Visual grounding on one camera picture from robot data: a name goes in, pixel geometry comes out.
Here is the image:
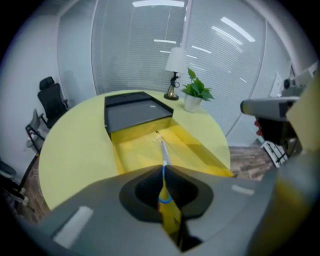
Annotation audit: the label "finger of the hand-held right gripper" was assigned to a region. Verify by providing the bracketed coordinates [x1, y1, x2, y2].
[239, 96, 300, 121]
[253, 116, 303, 158]

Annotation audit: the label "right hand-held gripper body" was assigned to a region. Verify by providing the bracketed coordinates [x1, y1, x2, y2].
[261, 140, 287, 169]

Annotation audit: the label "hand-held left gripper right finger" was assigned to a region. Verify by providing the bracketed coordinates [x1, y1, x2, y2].
[163, 164, 278, 256]

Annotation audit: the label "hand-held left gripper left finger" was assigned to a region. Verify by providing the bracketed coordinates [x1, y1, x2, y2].
[19, 164, 181, 256]

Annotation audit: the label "blue-handled scissors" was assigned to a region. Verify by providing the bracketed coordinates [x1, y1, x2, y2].
[156, 139, 174, 212]

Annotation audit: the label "yellow box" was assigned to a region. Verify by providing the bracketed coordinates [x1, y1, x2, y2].
[104, 91, 236, 179]

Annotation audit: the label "green potted plant white pot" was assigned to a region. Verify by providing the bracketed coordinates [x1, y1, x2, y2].
[180, 67, 215, 113]

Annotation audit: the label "round table with yellow cloth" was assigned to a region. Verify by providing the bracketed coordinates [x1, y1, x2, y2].
[38, 89, 231, 211]

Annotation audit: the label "table lamp with white shade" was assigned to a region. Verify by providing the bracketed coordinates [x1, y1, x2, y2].
[163, 47, 189, 101]

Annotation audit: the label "grey seat chair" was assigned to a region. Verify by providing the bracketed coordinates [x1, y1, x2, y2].
[24, 108, 48, 154]

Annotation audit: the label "black office chair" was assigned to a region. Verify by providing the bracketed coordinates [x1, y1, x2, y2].
[37, 76, 70, 130]

